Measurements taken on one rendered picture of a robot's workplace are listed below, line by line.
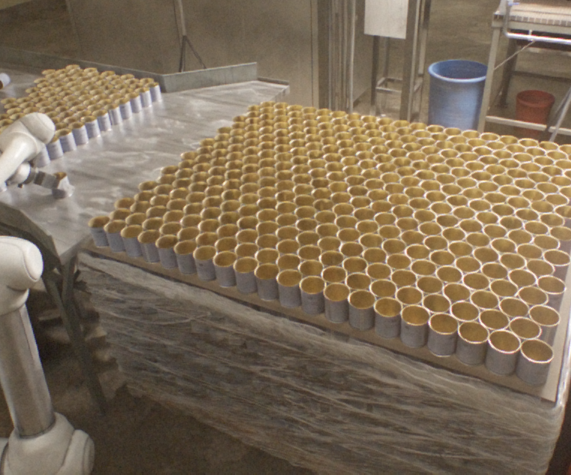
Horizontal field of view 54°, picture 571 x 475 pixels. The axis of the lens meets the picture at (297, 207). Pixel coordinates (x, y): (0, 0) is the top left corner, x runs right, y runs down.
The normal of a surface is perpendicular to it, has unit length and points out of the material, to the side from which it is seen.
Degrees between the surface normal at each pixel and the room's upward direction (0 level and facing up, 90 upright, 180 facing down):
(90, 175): 0
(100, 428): 0
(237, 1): 90
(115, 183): 0
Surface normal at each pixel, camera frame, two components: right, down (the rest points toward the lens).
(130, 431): -0.03, -0.83
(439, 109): -0.72, 0.44
